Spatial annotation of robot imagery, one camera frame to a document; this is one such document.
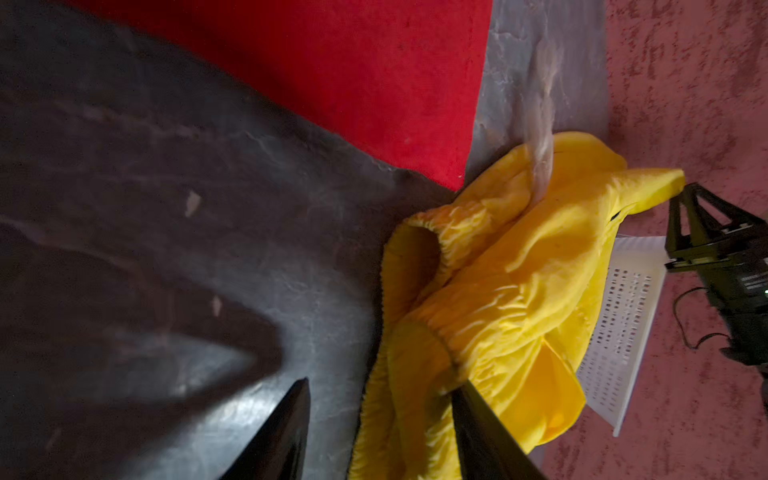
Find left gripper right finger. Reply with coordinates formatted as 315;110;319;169
451;381;546;480

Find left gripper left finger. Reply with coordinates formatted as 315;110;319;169
220;378;311;480

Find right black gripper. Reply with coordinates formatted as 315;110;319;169
665;183;767;366

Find yellow shorts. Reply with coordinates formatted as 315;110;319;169
348;132;685;479

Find red shorts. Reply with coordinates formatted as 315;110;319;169
80;0;492;190

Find white plastic basket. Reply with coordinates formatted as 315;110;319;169
577;236;668;437

